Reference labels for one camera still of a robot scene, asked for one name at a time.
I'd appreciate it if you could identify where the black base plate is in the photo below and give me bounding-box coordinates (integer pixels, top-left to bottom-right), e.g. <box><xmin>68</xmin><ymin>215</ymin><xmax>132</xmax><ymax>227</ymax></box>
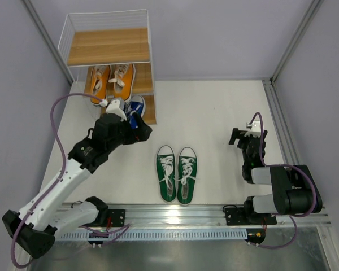
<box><xmin>86</xmin><ymin>209</ymin><xmax>126</xmax><ymax>228</ymax></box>
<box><xmin>223</xmin><ymin>205</ymin><xmax>277</xmax><ymax>226</ymax></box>

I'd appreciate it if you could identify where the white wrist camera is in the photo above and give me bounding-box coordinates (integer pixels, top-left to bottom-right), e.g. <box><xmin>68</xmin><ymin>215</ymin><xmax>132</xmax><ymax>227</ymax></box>
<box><xmin>245</xmin><ymin>120</ymin><xmax>262</xmax><ymax>138</ymax></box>
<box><xmin>99</xmin><ymin>98</ymin><xmax>127</xmax><ymax>121</ymax></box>

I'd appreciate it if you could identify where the purple cable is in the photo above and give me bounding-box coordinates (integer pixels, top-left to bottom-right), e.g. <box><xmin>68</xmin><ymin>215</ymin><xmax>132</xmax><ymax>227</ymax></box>
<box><xmin>10</xmin><ymin>94</ymin><xmax>131</xmax><ymax>268</ymax></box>
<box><xmin>250</xmin><ymin>112</ymin><xmax>319</xmax><ymax>250</ymax></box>

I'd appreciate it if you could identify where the grey slotted cable duct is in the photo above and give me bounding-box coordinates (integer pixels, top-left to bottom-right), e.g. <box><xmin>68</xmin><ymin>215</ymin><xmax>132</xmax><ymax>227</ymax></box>
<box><xmin>58</xmin><ymin>228</ymin><xmax>247</xmax><ymax>242</ymax></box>

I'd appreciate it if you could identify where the white wire wooden shoe shelf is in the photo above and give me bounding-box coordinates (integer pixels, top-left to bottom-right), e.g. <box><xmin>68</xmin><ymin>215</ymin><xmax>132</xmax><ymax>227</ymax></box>
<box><xmin>58</xmin><ymin>9</ymin><xmax>157</xmax><ymax>125</ymax></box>

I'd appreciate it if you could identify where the green sneaker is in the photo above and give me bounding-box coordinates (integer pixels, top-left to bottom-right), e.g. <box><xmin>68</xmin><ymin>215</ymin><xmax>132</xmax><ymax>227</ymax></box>
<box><xmin>177</xmin><ymin>147</ymin><xmax>198</xmax><ymax>205</ymax></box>
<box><xmin>155</xmin><ymin>145</ymin><xmax>176</xmax><ymax>203</ymax></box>

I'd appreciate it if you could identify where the right green sneaker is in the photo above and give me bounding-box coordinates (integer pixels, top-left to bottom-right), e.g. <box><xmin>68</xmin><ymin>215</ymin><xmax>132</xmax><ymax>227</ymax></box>
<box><xmin>177</xmin><ymin>147</ymin><xmax>198</xmax><ymax>205</ymax></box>

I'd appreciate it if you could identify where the left aluminium frame post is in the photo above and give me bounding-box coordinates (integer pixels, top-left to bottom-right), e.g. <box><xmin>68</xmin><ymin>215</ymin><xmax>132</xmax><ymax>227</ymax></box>
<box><xmin>20</xmin><ymin>0</ymin><xmax>74</xmax><ymax>86</ymax></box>

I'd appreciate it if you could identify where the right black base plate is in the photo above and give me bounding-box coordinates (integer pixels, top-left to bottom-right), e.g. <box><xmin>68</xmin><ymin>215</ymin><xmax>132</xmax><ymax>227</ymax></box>
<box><xmin>223</xmin><ymin>205</ymin><xmax>277</xmax><ymax>226</ymax></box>

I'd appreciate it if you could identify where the aluminium frame post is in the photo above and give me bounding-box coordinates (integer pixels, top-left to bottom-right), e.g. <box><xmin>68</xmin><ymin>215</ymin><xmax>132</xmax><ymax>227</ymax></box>
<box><xmin>20</xmin><ymin>0</ymin><xmax>74</xmax><ymax>86</ymax></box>
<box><xmin>270</xmin><ymin>0</ymin><xmax>324</xmax><ymax>85</ymax></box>

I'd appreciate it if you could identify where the right aluminium frame rail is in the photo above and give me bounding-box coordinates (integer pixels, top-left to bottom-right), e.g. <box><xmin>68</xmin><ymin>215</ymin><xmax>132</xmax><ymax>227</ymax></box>
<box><xmin>262</xmin><ymin>80</ymin><xmax>301</xmax><ymax>164</ymax></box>

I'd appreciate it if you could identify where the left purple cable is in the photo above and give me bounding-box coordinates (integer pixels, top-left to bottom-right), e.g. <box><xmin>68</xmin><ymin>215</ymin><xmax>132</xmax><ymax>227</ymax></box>
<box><xmin>10</xmin><ymin>94</ymin><xmax>131</xmax><ymax>268</ymax></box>

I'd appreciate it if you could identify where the orange sneaker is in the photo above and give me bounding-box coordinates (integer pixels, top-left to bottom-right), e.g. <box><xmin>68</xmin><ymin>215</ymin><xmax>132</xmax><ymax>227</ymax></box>
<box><xmin>108</xmin><ymin>63</ymin><xmax>136</xmax><ymax>102</ymax></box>
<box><xmin>90</xmin><ymin>65</ymin><xmax>111</xmax><ymax>100</ymax></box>

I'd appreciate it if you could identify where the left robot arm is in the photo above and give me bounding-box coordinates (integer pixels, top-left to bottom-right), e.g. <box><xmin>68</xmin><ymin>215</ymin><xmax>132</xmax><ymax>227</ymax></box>
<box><xmin>2</xmin><ymin>113</ymin><xmax>152</xmax><ymax>259</ymax></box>

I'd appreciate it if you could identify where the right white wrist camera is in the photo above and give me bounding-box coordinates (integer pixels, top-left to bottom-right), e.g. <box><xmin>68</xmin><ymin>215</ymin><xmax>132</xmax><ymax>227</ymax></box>
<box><xmin>245</xmin><ymin>120</ymin><xmax>262</xmax><ymax>138</ymax></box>

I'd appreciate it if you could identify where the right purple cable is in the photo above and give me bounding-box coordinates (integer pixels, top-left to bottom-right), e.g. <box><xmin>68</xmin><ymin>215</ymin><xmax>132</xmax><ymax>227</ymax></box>
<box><xmin>250</xmin><ymin>112</ymin><xmax>319</xmax><ymax>250</ymax></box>

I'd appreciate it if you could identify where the right aluminium frame post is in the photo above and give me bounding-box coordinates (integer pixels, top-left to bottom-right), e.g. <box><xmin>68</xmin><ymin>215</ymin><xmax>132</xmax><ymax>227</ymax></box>
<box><xmin>270</xmin><ymin>0</ymin><xmax>324</xmax><ymax>85</ymax></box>

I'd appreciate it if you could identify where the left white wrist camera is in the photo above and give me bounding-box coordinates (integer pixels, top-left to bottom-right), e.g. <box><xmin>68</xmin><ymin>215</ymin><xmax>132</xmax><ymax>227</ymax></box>
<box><xmin>99</xmin><ymin>98</ymin><xmax>127</xmax><ymax>121</ymax></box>

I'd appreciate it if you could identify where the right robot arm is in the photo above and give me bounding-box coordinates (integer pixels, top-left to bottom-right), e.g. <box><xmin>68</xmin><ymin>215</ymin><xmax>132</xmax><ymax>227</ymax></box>
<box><xmin>223</xmin><ymin>128</ymin><xmax>323</xmax><ymax>225</ymax></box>

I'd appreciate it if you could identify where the left green sneaker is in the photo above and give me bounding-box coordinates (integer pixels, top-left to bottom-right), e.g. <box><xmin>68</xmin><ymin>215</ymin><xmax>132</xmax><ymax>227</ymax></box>
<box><xmin>155</xmin><ymin>145</ymin><xmax>176</xmax><ymax>203</ymax></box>

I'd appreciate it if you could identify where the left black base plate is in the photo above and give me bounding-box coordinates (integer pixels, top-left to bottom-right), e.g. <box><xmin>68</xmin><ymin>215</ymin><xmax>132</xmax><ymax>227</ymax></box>
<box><xmin>86</xmin><ymin>209</ymin><xmax>126</xmax><ymax>228</ymax></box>

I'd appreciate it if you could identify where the aluminium front rail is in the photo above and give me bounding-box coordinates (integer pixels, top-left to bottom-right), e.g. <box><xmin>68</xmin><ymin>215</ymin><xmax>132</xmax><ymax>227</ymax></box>
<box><xmin>108</xmin><ymin>204</ymin><xmax>331</xmax><ymax>228</ymax></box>

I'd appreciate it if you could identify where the blue sneaker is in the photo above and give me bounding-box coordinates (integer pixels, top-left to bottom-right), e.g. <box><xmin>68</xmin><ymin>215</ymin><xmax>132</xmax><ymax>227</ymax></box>
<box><xmin>125</xmin><ymin>95</ymin><xmax>146</xmax><ymax>129</ymax></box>

